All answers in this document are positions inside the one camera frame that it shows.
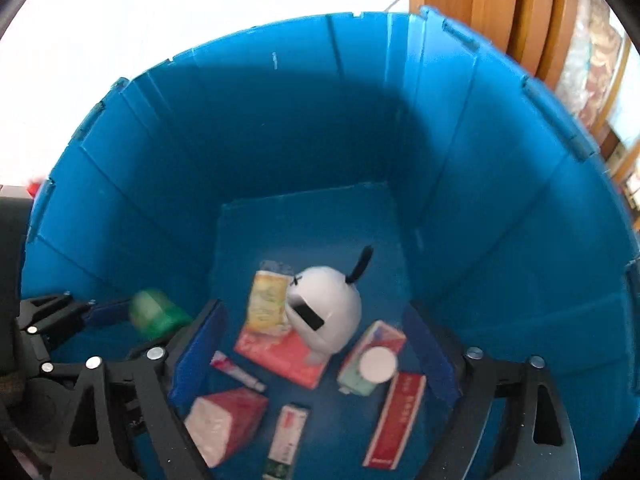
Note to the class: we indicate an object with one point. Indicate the green round container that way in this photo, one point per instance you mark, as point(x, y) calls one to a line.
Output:
point(157, 312)

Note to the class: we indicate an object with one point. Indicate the white box red green ends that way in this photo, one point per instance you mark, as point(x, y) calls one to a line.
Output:
point(287, 435)

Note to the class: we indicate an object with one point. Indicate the pink tissue pack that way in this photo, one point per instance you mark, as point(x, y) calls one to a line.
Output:
point(285, 360)

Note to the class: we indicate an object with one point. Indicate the blue plastic bin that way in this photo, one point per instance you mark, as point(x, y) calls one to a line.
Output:
point(300, 135)

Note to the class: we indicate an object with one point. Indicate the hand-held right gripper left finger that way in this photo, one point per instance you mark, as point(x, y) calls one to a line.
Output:
point(200, 350)

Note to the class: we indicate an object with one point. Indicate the white round toy black ear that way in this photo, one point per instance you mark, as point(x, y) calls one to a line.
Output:
point(330, 305)

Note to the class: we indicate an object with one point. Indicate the pink white tube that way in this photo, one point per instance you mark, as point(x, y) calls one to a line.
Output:
point(235, 370)

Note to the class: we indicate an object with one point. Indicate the long red box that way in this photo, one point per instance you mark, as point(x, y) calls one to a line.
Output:
point(395, 420)

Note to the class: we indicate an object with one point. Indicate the yellow snack packet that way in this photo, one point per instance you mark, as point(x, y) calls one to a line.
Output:
point(267, 300)

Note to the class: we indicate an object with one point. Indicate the glass sliding door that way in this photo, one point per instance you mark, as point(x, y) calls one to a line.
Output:
point(622, 150)

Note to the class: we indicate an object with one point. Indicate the wooden door frame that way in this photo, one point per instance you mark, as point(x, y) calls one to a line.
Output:
point(475, 5)

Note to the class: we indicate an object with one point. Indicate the white green pink box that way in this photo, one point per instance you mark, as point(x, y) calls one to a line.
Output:
point(352, 375)

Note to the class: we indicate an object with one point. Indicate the white round jar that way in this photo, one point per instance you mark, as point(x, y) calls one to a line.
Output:
point(378, 365)

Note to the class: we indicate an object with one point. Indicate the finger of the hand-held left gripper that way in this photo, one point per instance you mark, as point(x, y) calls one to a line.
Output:
point(107, 312)
point(65, 370)

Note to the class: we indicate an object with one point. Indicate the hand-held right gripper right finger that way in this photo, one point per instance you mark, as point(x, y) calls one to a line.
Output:
point(432, 350)

